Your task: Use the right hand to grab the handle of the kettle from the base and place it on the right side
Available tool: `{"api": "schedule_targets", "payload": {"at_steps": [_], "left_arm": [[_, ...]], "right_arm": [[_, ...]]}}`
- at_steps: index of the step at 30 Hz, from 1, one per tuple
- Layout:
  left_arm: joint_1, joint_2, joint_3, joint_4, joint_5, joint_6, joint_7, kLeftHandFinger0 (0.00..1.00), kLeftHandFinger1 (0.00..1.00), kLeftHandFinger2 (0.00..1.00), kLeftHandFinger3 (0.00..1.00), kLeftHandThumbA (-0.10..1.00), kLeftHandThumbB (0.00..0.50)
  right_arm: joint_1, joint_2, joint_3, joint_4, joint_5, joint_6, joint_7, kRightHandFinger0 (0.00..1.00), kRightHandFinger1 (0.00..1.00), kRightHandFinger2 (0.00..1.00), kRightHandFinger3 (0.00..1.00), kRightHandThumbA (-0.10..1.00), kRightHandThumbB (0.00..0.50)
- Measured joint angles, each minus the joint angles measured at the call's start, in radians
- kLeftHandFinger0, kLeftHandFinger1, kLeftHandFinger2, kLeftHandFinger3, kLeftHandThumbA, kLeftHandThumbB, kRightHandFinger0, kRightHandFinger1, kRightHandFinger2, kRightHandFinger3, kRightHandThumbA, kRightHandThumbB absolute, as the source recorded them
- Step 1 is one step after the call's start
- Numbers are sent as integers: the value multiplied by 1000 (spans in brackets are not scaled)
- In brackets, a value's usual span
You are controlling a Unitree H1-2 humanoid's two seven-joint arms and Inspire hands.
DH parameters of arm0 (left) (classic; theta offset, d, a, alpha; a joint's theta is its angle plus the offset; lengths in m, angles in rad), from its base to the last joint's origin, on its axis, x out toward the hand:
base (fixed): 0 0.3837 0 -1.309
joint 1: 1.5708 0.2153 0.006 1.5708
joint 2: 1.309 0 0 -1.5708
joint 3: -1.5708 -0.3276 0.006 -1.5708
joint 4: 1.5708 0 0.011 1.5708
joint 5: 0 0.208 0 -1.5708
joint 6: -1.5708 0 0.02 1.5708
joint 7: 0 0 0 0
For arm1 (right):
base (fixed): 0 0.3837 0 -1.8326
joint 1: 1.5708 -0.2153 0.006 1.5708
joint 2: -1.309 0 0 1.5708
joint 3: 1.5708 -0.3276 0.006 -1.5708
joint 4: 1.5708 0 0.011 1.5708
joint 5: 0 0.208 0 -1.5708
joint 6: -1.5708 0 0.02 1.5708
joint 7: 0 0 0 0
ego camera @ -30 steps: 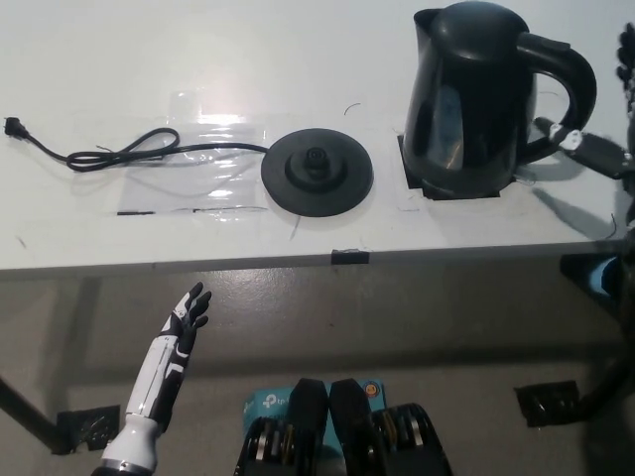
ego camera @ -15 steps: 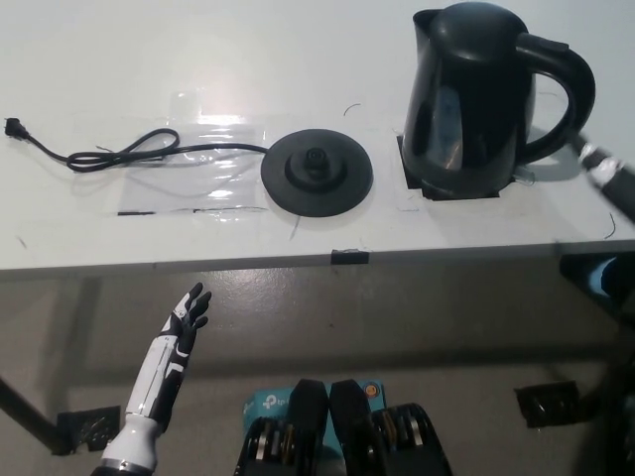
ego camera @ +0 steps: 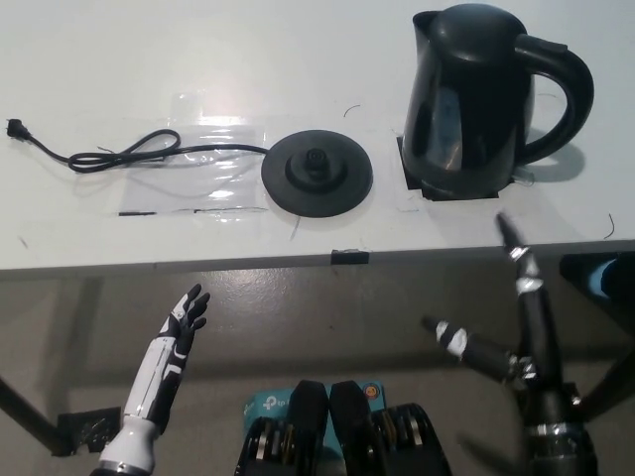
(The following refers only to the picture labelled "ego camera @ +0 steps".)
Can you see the white and black left hand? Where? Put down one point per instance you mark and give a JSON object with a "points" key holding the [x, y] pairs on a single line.
{"points": [[151, 372]]}

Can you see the black right hand silver tape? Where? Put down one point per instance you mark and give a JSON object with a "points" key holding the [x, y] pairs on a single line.
{"points": [[538, 347]]}

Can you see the black electric kettle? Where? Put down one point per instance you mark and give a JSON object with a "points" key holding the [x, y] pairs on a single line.
{"points": [[471, 79]]}

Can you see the round black kettle base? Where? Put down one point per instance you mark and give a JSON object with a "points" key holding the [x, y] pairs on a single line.
{"points": [[342, 191]]}

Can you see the black tape patch with scribbles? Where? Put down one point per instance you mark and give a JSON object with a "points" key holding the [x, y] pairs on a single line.
{"points": [[87, 429]]}

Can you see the blue round object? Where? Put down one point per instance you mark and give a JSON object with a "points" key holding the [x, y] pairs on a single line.
{"points": [[606, 278]]}

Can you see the teal tp-link box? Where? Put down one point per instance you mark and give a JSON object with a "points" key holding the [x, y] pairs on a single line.
{"points": [[268, 404]]}

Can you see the black slanted table leg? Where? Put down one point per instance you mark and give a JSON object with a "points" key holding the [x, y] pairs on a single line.
{"points": [[30, 411]]}

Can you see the black tape square patch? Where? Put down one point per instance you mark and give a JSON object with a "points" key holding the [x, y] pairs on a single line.
{"points": [[488, 196]]}

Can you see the thin black tape strip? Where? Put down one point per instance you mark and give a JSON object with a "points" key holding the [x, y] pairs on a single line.
{"points": [[139, 213]]}

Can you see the small black tape piece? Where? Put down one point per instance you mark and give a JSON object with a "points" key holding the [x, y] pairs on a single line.
{"points": [[349, 256]]}

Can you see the clear plastic film sheet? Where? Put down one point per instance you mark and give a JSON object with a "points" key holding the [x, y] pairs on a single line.
{"points": [[223, 131]]}

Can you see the black table frame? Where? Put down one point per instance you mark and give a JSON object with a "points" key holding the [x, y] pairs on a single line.
{"points": [[575, 277]]}

